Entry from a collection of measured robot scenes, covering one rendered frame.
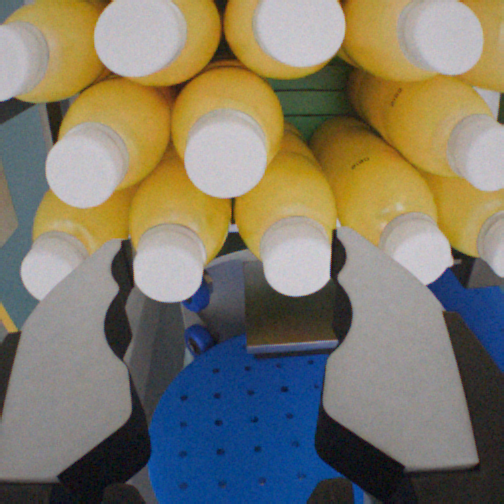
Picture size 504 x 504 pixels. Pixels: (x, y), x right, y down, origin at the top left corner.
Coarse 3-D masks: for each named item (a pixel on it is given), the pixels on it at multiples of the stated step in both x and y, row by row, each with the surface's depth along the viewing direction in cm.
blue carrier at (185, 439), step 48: (240, 336) 43; (192, 384) 38; (240, 384) 37; (288, 384) 37; (192, 432) 33; (240, 432) 33; (288, 432) 33; (192, 480) 29; (240, 480) 29; (288, 480) 29
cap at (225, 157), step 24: (216, 120) 18; (240, 120) 19; (192, 144) 19; (216, 144) 19; (240, 144) 19; (192, 168) 19; (216, 168) 19; (240, 168) 19; (264, 168) 19; (216, 192) 20; (240, 192) 20
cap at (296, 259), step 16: (304, 224) 23; (272, 240) 23; (288, 240) 22; (304, 240) 22; (320, 240) 22; (272, 256) 22; (288, 256) 22; (304, 256) 22; (320, 256) 22; (272, 272) 23; (288, 272) 23; (304, 272) 23; (320, 272) 23; (288, 288) 23; (304, 288) 23
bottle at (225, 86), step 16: (208, 64) 28; (224, 64) 26; (240, 64) 26; (192, 80) 24; (208, 80) 22; (224, 80) 22; (240, 80) 22; (256, 80) 23; (192, 96) 22; (208, 96) 21; (224, 96) 21; (240, 96) 21; (256, 96) 21; (272, 96) 23; (176, 112) 22; (192, 112) 21; (208, 112) 20; (224, 112) 20; (240, 112) 20; (256, 112) 21; (272, 112) 22; (176, 128) 22; (192, 128) 20; (256, 128) 20; (272, 128) 22; (176, 144) 23; (272, 144) 22
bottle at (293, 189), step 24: (288, 144) 30; (288, 168) 26; (312, 168) 27; (264, 192) 25; (288, 192) 24; (312, 192) 25; (240, 216) 26; (264, 216) 24; (288, 216) 24; (312, 216) 24; (336, 216) 26; (264, 240) 24
